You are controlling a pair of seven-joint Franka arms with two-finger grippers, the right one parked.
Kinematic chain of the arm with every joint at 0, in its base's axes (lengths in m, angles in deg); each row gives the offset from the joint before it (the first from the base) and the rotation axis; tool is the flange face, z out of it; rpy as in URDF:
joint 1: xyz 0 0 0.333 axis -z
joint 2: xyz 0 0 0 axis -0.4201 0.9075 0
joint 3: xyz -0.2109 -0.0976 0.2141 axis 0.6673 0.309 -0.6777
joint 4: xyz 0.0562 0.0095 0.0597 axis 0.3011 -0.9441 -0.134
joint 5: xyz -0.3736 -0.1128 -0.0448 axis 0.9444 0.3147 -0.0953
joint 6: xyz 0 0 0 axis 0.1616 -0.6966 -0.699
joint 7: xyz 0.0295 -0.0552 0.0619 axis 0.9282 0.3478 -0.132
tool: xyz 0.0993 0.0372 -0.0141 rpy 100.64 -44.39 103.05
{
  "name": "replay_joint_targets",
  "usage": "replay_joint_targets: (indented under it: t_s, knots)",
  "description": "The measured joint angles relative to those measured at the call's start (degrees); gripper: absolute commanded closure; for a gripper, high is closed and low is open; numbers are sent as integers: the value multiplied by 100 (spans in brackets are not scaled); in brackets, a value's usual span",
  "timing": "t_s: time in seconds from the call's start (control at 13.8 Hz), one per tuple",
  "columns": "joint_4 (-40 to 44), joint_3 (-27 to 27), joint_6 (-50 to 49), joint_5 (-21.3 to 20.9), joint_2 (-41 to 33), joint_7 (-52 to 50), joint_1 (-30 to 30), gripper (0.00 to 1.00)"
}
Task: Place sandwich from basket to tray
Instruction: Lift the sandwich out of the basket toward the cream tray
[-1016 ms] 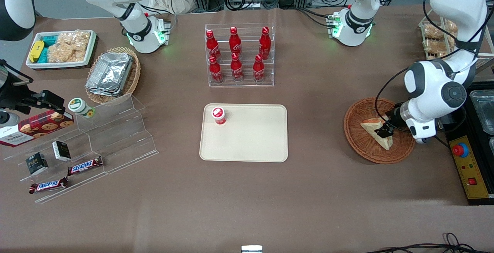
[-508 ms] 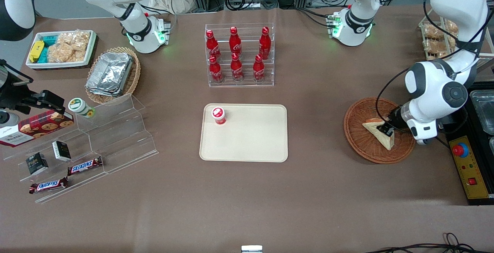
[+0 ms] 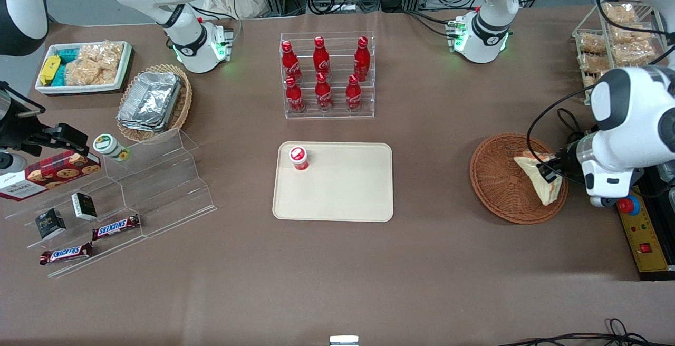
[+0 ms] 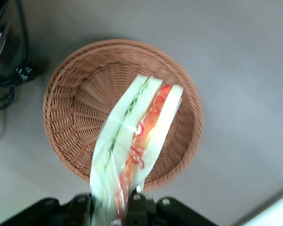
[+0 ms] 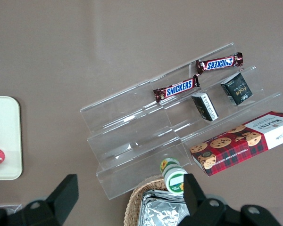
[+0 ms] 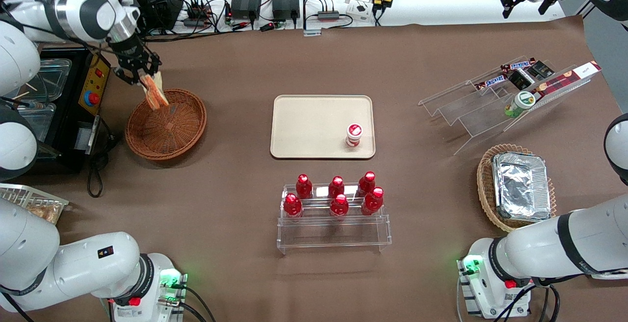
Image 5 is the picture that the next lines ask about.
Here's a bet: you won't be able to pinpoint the aluminium foil container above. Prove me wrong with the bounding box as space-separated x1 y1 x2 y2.
141 189 187 205

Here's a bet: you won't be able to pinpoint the green white yogurt bottle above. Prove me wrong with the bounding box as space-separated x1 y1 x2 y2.
159 157 188 195

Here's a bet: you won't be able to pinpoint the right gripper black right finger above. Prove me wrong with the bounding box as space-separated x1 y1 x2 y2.
181 173 227 226

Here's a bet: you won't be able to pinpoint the Snickers chocolate bar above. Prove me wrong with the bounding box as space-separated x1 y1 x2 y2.
195 52 244 75
152 74 200 103

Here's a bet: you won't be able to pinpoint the clear acrylic stepped stand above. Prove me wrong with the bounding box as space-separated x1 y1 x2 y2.
79 42 283 201

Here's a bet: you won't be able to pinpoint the small black carton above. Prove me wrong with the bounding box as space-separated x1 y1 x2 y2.
191 92 219 122
220 72 254 106

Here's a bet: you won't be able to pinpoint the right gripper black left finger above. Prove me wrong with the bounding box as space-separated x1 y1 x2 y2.
21 174 79 226

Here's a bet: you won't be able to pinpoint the oval wicker basket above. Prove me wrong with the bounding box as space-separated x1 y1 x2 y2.
124 178 187 226

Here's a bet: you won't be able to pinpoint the clear acrylic bottle rack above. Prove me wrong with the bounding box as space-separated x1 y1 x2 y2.
0 204 22 214

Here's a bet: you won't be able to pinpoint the cream plastic tray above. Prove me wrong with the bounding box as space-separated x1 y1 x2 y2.
0 96 23 181

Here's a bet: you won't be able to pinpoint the Walkers tartan cookie box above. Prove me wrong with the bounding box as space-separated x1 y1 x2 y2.
190 111 283 177

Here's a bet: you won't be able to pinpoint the silver foil packets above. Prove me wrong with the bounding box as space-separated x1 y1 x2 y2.
139 196 191 226

